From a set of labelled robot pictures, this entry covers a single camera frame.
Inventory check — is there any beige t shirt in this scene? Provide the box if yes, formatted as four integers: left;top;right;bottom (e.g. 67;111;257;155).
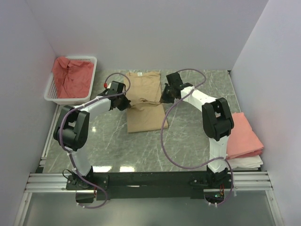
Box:
124;71;168;133

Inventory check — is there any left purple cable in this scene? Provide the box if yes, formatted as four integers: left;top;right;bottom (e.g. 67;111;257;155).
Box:
60;72;131;209

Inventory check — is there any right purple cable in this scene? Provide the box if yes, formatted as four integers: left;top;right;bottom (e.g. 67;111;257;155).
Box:
159;67;235;206

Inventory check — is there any aluminium rail frame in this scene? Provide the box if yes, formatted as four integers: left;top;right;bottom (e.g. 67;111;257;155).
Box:
24;171;273;193

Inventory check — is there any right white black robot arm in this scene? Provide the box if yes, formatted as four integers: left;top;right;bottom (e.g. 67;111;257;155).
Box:
160;72;234;188

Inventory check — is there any white plastic basket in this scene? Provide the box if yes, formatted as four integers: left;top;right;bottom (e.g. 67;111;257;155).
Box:
44;56;97;105

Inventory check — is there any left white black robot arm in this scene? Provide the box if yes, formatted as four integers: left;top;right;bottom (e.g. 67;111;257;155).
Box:
53;81;130;189

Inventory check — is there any purple cable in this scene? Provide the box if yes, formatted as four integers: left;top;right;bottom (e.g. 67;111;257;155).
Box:
60;72;131;209
159;67;235;206

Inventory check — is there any crumpled pink t shirt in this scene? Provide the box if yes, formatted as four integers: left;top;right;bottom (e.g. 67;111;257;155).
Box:
52;56;94;98

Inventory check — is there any folded white t shirt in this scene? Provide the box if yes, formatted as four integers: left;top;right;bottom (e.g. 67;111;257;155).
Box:
228;155;263;169

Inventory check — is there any black base beam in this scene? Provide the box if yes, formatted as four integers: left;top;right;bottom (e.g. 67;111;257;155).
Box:
66;170;232;203

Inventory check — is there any folded pink t shirt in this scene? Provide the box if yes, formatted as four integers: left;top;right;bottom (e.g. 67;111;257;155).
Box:
227;113;264;159

